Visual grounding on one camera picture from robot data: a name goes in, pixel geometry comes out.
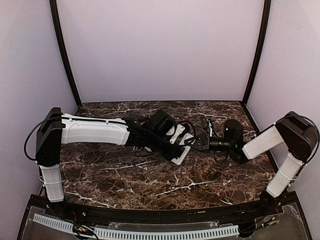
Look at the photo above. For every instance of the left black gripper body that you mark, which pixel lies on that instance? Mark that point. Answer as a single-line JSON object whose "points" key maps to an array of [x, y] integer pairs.
{"points": [[169, 152]]}

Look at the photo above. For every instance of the left grey cable duct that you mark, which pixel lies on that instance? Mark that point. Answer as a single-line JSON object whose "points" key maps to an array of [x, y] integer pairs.
{"points": [[53, 223]]}

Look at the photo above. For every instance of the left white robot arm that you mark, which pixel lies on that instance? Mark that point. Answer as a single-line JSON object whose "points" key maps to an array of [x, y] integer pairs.
{"points": [[159, 133]]}

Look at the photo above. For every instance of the black frame post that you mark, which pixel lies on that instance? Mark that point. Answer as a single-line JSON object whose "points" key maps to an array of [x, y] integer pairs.
{"points": [[258, 50], [63, 52]]}

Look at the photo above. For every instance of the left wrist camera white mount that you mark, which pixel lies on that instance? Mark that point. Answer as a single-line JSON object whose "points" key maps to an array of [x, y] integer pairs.
{"points": [[174, 132]]}

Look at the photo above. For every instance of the right black frame post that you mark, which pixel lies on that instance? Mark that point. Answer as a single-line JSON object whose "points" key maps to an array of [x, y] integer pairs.
{"points": [[258, 50]]}

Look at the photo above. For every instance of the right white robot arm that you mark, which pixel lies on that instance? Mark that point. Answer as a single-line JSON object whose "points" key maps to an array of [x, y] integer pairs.
{"points": [[300, 134]]}

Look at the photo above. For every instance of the left black frame post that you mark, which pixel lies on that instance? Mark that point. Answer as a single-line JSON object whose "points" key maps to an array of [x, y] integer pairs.
{"points": [[63, 52]]}

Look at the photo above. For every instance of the white remote control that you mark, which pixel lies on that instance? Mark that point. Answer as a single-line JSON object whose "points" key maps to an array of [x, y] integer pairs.
{"points": [[178, 160]]}

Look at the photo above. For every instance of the black front rail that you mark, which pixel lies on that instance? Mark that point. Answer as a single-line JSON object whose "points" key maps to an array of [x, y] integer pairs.
{"points": [[239, 213]]}

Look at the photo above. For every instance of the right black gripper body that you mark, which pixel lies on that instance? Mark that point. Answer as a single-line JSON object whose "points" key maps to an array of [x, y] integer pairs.
{"points": [[204, 142]]}

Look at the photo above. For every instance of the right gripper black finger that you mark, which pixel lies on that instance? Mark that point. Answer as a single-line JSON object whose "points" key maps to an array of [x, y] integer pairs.
{"points": [[188, 139], [195, 146]]}

